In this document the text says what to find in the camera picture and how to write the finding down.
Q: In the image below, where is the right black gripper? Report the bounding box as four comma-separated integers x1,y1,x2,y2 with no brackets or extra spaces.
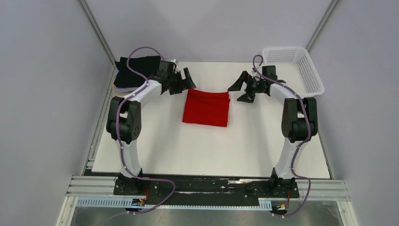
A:
227,71,264,103

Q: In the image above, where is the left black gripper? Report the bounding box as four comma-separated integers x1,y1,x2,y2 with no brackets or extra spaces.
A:
168,68,196,96

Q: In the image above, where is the red t shirt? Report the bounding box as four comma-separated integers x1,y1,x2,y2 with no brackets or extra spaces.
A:
182,89,230,127

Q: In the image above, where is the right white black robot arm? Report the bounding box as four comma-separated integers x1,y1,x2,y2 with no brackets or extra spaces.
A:
228,65,318,198

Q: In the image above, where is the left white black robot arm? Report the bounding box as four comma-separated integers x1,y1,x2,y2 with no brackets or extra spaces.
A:
106,60,196,195

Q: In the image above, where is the folded black t shirt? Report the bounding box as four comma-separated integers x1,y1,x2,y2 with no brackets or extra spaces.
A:
113,56,161,89

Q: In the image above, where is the white plastic basket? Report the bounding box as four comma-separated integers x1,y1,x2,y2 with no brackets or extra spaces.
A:
262,46,325,97

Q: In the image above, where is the folded lavender t shirt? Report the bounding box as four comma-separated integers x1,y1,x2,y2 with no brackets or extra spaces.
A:
114,86,138,94

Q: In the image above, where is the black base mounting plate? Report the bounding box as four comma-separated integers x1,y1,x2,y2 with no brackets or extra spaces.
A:
130,174,300,206

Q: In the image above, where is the white slotted cable duct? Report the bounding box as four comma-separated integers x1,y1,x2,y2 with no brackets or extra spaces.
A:
76,197,272,211

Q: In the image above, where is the aluminium frame rail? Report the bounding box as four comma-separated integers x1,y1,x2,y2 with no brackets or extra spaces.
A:
66,176,351,202

